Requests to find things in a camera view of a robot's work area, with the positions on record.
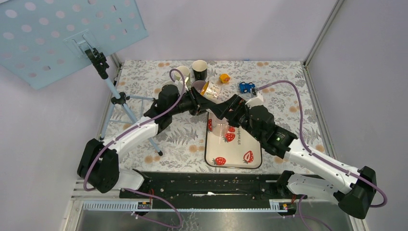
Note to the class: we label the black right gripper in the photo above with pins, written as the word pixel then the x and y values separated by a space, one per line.
pixel 234 103

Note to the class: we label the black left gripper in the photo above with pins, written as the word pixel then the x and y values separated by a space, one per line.
pixel 198 102

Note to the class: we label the white floral mug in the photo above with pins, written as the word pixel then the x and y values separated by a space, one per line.
pixel 211 91

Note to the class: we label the black mug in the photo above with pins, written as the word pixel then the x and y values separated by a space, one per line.
pixel 199 68

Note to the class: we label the green octagonal mug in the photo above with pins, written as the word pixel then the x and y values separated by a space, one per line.
pixel 186 73

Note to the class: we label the purple mug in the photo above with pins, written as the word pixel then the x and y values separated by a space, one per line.
pixel 199 86

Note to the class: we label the tall pale pink mug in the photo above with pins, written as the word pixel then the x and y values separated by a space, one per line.
pixel 219 127

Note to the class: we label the blue dotted mug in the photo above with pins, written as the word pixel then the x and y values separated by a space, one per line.
pixel 172 83

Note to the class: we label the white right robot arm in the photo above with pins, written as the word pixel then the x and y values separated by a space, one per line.
pixel 352 189

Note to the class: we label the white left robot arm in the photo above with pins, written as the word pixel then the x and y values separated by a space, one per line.
pixel 99 165

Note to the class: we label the blue toy car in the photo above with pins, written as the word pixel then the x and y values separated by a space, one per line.
pixel 246 87

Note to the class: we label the yellow toy car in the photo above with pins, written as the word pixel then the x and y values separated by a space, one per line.
pixel 224 78

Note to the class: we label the white strawberry tray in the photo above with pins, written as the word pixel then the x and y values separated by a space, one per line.
pixel 237 149

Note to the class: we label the floral tablecloth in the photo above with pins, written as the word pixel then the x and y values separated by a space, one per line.
pixel 183 142

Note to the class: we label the blue tripod stand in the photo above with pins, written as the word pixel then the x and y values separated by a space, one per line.
pixel 99 62

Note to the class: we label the blue perforated stand plate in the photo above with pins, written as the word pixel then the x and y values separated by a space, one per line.
pixel 43 41

